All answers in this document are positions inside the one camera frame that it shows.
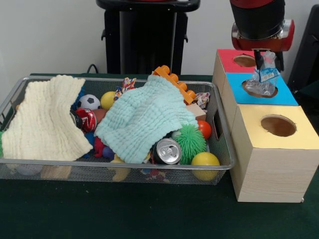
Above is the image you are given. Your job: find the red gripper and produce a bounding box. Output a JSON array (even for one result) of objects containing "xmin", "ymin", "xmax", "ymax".
[{"xmin": 231, "ymin": 19, "xmax": 295, "ymax": 72}]

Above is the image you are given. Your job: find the clear bottle with blue label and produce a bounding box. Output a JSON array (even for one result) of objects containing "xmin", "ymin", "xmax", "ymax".
[{"xmin": 245, "ymin": 51, "xmax": 280, "ymax": 98}]

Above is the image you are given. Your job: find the mint green cloth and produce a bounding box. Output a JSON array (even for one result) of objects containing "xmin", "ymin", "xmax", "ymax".
[{"xmin": 94, "ymin": 74, "xmax": 200, "ymax": 164}]

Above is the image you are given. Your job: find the wooden box with three holes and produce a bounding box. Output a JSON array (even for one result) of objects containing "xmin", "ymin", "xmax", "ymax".
[{"xmin": 212, "ymin": 48, "xmax": 319, "ymax": 204}]

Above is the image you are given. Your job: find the shallow mesh bin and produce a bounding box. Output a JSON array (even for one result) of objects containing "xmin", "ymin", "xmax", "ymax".
[{"xmin": 0, "ymin": 76, "xmax": 237, "ymax": 186}]

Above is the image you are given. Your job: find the dark green table cloth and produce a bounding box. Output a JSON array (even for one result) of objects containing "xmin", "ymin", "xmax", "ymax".
[
  {"xmin": 0, "ymin": 73, "xmax": 319, "ymax": 239},
  {"xmin": 291, "ymin": 79, "xmax": 319, "ymax": 118}
]

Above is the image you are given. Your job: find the red orange ball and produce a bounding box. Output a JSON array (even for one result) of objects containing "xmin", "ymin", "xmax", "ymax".
[{"xmin": 197, "ymin": 120, "xmax": 212, "ymax": 140}]

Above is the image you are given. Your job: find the orange toy building block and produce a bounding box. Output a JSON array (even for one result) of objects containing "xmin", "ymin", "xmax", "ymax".
[{"xmin": 153, "ymin": 65, "xmax": 197, "ymax": 105}]

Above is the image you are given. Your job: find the green spiky ball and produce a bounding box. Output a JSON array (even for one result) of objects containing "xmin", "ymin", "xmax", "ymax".
[{"xmin": 175, "ymin": 124, "xmax": 208, "ymax": 165}]

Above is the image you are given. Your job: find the yellow ball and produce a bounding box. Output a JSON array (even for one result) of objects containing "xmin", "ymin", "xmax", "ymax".
[
  {"xmin": 100, "ymin": 91, "xmax": 117, "ymax": 111},
  {"xmin": 191, "ymin": 151, "xmax": 220, "ymax": 181}
]

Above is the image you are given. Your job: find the silver drink can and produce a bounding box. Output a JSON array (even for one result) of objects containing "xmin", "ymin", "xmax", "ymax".
[{"xmin": 152, "ymin": 138, "xmax": 182, "ymax": 165}]

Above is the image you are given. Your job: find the small soccer ball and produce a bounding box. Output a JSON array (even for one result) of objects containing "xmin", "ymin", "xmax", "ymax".
[{"xmin": 76, "ymin": 94, "xmax": 102, "ymax": 110}]

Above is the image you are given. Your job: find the crushed red can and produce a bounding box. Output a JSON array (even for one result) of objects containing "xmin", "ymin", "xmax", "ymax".
[{"xmin": 69, "ymin": 108, "xmax": 97, "ymax": 132}]

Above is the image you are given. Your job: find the cream cloth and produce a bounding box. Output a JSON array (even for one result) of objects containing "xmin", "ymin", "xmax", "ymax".
[{"xmin": 1, "ymin": 74, "xmax": 94, "ymax": 162}]

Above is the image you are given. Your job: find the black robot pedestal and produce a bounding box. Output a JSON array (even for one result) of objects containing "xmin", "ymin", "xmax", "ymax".
[{"xmin": 96, "ymin": 0, "xmax": 201, "ymax": 75}]

